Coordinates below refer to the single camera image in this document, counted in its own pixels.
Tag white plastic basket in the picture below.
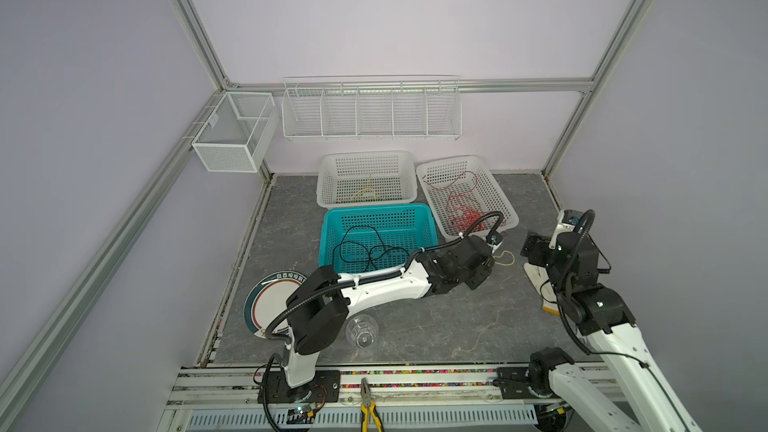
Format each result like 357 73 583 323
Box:
415 156 519 240
316 151 418 209

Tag white work glove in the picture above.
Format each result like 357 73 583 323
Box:
523 263 559 315

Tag round tape plate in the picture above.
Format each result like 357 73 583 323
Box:
243 270 307 339

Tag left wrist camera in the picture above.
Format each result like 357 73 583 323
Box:
485 232 503 251

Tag yellow handled pliers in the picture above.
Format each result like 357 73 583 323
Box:
360 377 385 432

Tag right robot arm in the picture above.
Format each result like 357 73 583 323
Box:
494 229 700 431

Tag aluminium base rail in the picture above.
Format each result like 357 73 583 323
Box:
157 363 577 431

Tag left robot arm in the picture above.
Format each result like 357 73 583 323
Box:
264 231 503 389

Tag white plastic basket left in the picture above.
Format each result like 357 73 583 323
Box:
316 151 418 209

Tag black cable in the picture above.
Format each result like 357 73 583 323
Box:
331 225 412 274

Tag white mesh wall box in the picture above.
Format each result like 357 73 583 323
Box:
192 92 279 173

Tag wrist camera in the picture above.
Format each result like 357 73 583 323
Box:
485 232 503 251
549 209 583 249

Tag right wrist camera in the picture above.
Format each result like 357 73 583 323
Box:
549 209 583 249

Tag teal plastic basket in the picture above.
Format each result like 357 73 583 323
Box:
318 203 438 274

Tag clear plastic cup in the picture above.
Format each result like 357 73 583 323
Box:
345 314 379 348

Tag white plastic basket right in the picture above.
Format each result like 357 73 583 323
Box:
415 156 519 240

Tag white wire shelf rack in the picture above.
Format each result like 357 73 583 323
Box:
281 75 463 140

